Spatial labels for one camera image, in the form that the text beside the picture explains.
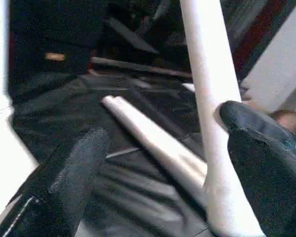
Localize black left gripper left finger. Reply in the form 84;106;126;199
0;126;111;237

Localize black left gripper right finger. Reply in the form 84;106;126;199
219;100;296;237

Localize black work mat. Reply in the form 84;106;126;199
7;69;237;237

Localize small yellow label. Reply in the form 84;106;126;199
44;52;66;61

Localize long black bar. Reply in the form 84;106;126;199
90;56;193;79

